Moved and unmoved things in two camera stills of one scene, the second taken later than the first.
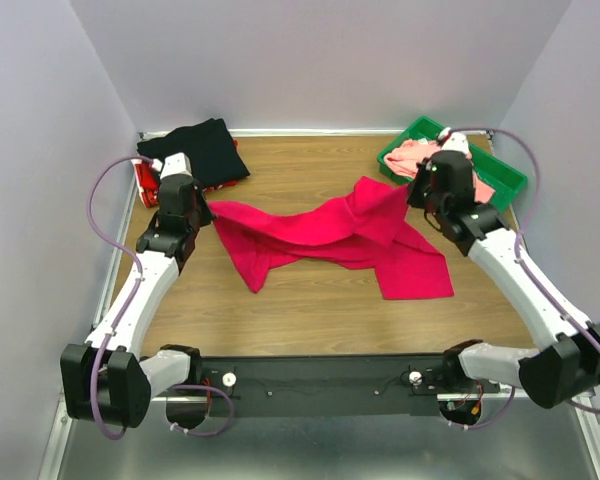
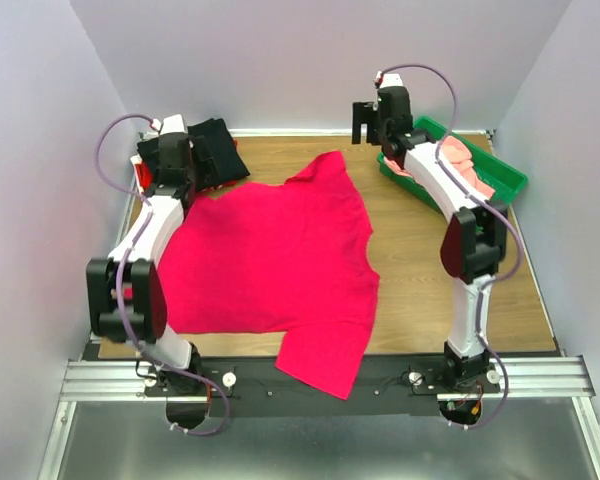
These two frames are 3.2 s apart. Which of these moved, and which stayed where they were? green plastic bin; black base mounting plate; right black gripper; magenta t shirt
Moved: right black gripper; magenta t shirt
Stayed: green plastic bin; black base mounting plate
